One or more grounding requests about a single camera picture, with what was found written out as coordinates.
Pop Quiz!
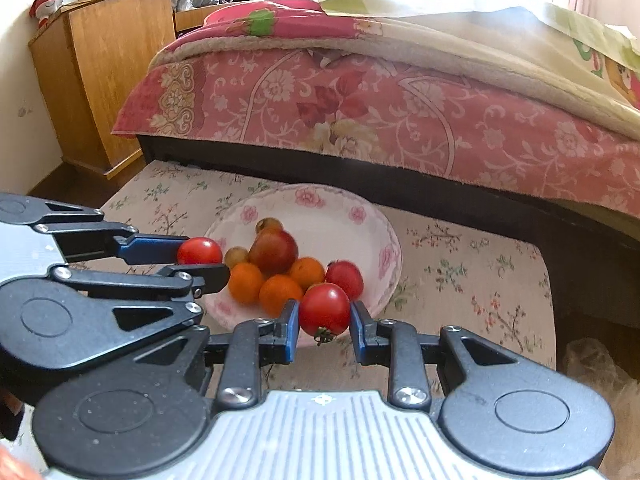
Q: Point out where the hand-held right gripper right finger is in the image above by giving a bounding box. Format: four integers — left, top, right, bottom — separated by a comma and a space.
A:
349, 299, 548, 409

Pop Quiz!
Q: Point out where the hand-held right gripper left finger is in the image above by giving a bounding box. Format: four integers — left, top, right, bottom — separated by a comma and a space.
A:
120, 299, 301, 409

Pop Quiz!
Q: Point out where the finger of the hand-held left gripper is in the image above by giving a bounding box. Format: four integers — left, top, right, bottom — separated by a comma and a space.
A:
34, 199, 192, 264
49, 263, 232, 349

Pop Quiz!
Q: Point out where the red tomato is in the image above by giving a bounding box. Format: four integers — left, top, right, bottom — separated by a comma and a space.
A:
325, 259, 365, 301
176, 236, 224, 267
298, 282, 352, 345

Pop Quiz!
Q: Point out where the large orange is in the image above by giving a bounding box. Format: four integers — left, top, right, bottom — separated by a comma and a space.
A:
228, 262, 266, 306
258, 274, 305, 319

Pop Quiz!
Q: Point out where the pink flowered white plate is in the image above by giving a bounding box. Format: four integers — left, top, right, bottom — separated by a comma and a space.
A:
200, 183, 404, 349

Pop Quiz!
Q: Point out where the small orange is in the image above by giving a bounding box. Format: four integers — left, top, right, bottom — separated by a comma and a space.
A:
287, 256, 326, 291

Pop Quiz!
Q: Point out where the floral tablecloth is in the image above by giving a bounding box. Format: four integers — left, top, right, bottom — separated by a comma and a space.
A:
97, 160, 559, 397

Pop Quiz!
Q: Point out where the wooden cabinet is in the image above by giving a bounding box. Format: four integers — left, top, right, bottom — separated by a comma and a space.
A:
27, 0, 321, 182

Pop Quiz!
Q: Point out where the pink floral bedsheet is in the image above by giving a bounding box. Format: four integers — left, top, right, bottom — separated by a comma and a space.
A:
111, 50, 640, 222

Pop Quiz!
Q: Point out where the clear plastic bag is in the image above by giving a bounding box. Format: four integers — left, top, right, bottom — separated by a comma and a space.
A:
562, 337, 640, 466

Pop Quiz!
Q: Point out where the red white plush toy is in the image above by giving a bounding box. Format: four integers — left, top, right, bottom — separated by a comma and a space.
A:
29, 0, 64, 29

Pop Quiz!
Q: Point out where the yellow green printed quilt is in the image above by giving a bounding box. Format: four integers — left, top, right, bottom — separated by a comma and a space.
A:
316, 0, 640, 112

